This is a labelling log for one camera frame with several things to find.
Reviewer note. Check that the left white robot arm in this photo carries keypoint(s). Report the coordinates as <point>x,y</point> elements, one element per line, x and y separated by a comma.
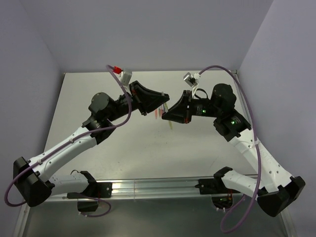
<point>96,129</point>

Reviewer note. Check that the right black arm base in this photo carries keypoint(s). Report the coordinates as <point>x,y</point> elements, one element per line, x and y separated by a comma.
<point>221,197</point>

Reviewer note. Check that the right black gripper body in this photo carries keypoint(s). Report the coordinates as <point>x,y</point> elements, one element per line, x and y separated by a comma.
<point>199,106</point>

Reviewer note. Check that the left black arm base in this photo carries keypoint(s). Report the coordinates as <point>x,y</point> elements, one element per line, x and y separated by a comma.
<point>92,198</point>

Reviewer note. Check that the yellow highlighter pen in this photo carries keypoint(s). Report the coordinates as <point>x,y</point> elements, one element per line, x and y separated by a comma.
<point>166,110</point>

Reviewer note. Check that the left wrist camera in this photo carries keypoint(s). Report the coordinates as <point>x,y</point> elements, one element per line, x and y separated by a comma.
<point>125,75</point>

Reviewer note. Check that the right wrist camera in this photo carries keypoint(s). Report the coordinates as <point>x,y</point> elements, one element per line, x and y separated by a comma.
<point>192,81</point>

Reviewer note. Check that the aluminium mounting rail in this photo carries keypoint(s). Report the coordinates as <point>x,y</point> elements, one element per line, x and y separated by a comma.
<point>153,186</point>

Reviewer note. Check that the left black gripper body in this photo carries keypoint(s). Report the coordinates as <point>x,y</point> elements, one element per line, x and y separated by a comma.
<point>138,100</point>

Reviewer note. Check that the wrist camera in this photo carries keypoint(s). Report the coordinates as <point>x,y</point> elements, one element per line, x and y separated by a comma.
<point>125,75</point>
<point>192,81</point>

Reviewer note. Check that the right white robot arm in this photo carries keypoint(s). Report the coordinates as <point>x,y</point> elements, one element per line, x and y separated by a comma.
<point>237,131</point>

